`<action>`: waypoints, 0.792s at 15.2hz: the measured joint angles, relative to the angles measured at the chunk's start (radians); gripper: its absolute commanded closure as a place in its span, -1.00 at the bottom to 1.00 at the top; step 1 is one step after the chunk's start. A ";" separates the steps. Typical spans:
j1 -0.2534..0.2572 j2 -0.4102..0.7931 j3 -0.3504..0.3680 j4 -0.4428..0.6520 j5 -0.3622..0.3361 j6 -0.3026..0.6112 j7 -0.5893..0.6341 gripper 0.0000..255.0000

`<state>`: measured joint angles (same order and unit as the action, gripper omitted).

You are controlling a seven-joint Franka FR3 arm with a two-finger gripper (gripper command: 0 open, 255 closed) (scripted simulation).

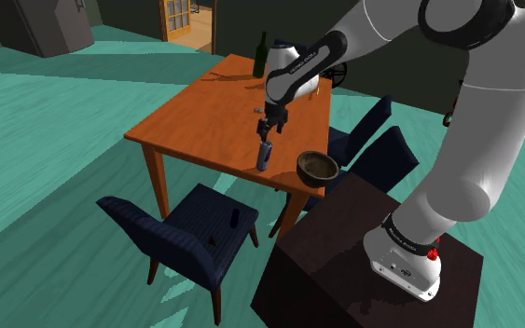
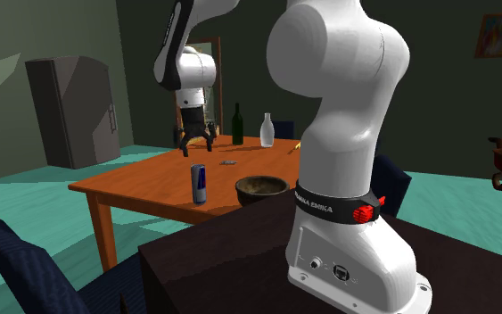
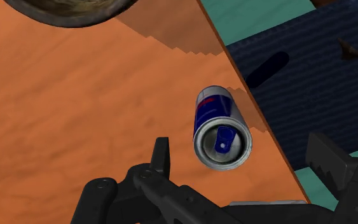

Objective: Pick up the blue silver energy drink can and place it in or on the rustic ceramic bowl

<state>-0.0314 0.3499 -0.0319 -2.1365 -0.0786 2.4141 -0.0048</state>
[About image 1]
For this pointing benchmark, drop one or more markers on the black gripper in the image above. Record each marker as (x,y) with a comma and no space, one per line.
(275,113)

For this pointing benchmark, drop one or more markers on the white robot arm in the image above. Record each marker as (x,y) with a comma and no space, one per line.
(484,150)

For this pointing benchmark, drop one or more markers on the small grey flat object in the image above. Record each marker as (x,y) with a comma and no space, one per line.
(259,110)

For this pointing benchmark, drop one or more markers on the blue and silver can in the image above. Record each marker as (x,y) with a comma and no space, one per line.
(264,156)

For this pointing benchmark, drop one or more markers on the brown wooden bowl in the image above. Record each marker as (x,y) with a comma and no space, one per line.
(317,170)

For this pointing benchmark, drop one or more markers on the orange wooden table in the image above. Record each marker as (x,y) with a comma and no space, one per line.
(207,118)

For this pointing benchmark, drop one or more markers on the dark green bottle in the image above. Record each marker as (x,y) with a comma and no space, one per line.
(260,57)

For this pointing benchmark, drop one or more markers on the navy blue chair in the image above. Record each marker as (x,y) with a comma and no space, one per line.
(371,122)
(185,227)
(389,159)

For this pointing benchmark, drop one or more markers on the dark robot stand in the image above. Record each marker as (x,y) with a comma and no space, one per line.
(334,254)

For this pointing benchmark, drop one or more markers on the wooden door with glass panes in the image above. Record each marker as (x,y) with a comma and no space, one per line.
(176,18)

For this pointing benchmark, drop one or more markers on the grey cabinet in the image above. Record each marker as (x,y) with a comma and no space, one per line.
(44,22)

